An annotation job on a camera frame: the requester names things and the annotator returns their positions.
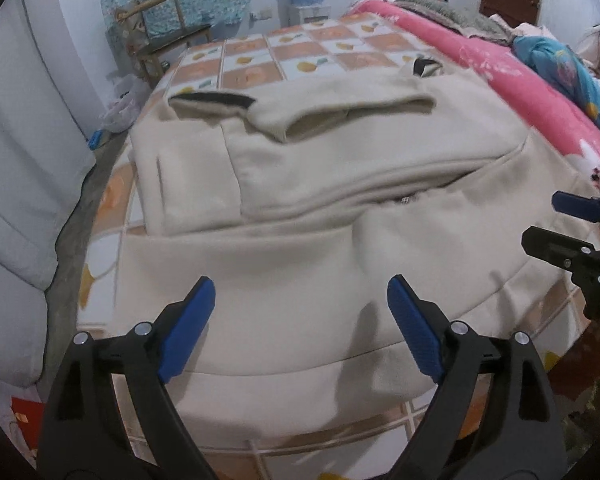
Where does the beige zip jacket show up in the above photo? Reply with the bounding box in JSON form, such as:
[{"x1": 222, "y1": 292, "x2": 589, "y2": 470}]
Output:
[{"x1": 74, "y1": 56, "x2": 600, "y2": 441}]

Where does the red box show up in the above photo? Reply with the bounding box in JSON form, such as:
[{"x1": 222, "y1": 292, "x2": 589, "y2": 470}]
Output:
[{"x1": 10, "y1": 396, "x2": 45, "y2": 451}]

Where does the pink floral blanket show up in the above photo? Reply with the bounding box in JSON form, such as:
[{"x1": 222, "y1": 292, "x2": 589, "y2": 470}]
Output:
[{"x1": 347, "y1": 0, "x2": 600, "y2": 190}]

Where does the blue floral cloth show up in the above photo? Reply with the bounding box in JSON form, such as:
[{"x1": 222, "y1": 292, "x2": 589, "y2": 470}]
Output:
[{"x1": 512, "y1": 36, "x2": 600, "y2": 129}]

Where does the grey green quilt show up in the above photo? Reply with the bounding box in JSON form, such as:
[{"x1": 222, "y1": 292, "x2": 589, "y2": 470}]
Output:
[{"x1": 392, "y1": 0, "x2": 514, "y2": 46}]

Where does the small blue object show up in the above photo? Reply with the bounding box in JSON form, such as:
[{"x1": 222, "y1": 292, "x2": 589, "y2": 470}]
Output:
[{"x1": 87, "y1": 129, "x2": 104, "y2": 151}]

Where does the white plastic bag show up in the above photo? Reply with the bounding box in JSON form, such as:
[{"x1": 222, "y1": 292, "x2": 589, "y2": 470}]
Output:
[{"x1": 100, "y1": 74, "x2": 151, "y2": 133}]

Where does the white curtain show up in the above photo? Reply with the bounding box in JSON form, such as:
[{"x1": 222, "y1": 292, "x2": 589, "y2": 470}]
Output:
[{"x1": 0, "y1": 0, "x2": 95, "y2": 388}]

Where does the white water dispenser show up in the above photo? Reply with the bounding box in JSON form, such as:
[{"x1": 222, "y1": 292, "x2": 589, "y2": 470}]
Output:
[{"x1": 287, "y1": 4, "x2": 332, "y2": 26}]

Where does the orange patterned bed sheet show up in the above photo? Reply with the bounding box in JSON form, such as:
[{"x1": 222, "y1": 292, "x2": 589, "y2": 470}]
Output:
[{"x1": 76, "y1": 8, "x2": 596, "y2": 480}]

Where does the wooden chair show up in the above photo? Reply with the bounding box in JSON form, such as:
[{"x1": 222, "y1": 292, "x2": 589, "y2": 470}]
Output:
[{"x1": 114, "y1": 0, "x2": 212, "y2": 87}]

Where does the wall power socket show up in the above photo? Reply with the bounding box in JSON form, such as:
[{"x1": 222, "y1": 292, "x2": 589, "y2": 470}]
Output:
[{"x1": 250, "y1": 8, "x2": 273, "y2": 22}]

